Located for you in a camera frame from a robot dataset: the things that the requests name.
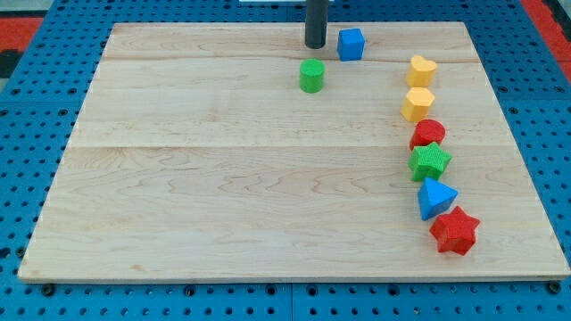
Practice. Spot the blue wooden cube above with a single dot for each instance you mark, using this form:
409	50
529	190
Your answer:
350	44

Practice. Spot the yellow wooden heart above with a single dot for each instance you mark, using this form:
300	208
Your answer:
421	71

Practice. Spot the light wooden board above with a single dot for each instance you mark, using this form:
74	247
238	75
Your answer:
197	159

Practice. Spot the green wooden cylinder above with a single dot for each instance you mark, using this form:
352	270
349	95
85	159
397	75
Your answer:
312	73

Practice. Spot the yellow wooden hexagon block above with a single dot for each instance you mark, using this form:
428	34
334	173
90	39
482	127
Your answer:
417	104

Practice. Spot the red wooden cylinder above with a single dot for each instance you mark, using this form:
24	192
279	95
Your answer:
427	131

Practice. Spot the green wooden star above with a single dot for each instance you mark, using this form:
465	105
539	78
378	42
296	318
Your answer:
428	161

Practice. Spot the blue wooden triangle block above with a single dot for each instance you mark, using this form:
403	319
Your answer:
435	198

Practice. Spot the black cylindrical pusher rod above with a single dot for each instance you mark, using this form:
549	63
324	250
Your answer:
315	35

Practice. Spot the red wooden star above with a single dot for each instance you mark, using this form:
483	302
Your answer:
455	231

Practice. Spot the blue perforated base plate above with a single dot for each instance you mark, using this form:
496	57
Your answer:
41	101

